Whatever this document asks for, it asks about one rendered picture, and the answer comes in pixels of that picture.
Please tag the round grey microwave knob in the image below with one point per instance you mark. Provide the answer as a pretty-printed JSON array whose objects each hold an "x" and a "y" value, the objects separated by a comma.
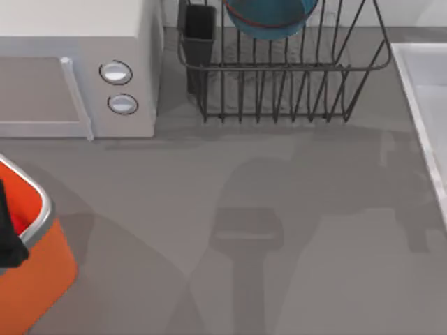
[
  {"x": 122, "y": 104},
  {"x": 115, "y": 72}
]

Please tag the black cutlery holder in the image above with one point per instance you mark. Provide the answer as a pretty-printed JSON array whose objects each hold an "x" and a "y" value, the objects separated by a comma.
[{"x": 199, "y": 31}]

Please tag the pale microwave oven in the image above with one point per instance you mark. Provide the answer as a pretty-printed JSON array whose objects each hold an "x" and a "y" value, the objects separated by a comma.
[{"x": 143, "y": 45}]

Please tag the blue bowl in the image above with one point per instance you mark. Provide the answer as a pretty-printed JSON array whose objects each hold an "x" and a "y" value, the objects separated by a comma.
[{"x": 270, "y": 17}]

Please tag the microwave oven door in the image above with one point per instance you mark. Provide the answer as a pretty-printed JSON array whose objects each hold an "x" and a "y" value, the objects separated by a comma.
[{"x": 31, "y": 90}]

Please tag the orange bin with metal rim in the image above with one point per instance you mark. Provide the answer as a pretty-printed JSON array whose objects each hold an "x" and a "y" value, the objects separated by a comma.
[{"x": 38, "y": 268}]

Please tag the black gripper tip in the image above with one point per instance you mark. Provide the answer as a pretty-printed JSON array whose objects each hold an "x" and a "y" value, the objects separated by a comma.
[{"x": 8, "y": 234}]

